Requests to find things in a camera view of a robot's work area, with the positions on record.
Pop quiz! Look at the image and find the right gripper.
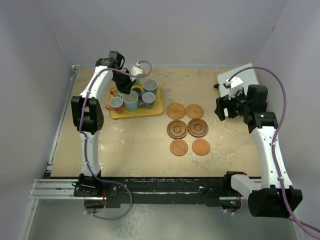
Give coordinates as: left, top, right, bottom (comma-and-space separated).
215, 86, 252, 121

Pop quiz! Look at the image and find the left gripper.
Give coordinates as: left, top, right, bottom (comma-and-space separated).
112, 70, 137, 95

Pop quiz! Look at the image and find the light blue mug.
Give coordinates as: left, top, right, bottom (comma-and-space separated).
118, 90, 139, 112

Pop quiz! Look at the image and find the woven rattan coaster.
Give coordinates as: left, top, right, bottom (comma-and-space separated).
166, 102, 186, 120
185, 104, 204, 119

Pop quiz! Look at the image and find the dark ringed wooden coaster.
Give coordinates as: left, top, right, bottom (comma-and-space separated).
167, 120, 188, 139

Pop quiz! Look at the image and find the plain orange wooden coaster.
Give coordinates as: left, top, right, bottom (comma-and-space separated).
170, 139, 188, 156

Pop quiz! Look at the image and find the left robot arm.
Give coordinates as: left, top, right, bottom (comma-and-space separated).
70, 51, 134, 197

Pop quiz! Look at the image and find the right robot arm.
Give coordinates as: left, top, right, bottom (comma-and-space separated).
214, 84, 303, 218

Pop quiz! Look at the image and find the small grey cup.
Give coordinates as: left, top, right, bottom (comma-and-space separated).
131, 87, 142, 95

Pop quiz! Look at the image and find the small orange cup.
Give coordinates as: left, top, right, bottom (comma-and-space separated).
110, 87, 120, 98

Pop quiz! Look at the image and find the dark teal floral mug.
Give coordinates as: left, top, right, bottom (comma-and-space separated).
141, 78, 159, 96

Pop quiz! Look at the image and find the blue grey mug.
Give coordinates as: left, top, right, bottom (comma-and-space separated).
138, 92, 156, 110

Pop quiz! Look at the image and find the yellow plastic tray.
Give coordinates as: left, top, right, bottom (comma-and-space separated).
108, 85, 165, 119

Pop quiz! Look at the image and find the small whiteboard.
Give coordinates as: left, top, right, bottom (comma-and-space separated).
214, 63, 259, 118

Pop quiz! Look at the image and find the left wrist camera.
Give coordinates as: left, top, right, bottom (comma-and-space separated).
129, 66, 145, 78

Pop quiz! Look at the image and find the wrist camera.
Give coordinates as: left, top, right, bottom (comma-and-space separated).
223, 76, 244, 100
129, 66, 145, 78

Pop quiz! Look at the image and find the pink handled mug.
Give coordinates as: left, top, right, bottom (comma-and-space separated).
105, 96, 124, 114

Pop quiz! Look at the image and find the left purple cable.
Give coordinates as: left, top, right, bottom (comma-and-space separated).
78, 60, 153, 221

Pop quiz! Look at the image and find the purple cable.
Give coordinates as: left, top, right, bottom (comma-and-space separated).
78, 60, 153, 221
219, 66, 320, 238

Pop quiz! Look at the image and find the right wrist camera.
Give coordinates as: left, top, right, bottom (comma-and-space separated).
223, 76, 244, 100

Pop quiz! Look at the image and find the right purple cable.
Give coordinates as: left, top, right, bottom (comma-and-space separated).
219, 66, 320, 238

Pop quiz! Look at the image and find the aluminium table edge rail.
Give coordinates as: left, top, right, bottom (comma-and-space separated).
44, 65, 81, 174

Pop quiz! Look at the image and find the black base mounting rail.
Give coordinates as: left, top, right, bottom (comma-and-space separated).
72, 171, 251, 210

